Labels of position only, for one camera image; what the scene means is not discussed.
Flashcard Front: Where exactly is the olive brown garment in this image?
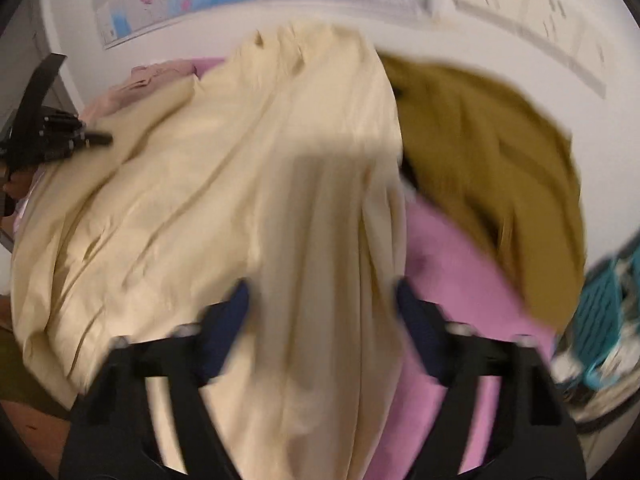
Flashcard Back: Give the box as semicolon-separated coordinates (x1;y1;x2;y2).
381;54;587;332

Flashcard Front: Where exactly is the pink folded garment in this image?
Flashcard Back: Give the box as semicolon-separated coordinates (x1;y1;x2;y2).
79;60;196;124

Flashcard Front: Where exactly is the white wall socket panel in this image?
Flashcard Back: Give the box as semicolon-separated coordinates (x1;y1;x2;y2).
452;0;613;99

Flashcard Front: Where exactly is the cream beige jacket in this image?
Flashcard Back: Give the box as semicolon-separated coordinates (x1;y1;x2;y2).
11;22;406;479

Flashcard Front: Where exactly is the pink floral bed sheet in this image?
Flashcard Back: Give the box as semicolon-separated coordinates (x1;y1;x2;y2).
12;56;559;480

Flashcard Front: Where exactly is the teal plastic storage rack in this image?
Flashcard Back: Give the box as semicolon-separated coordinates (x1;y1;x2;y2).
570;247;639;391

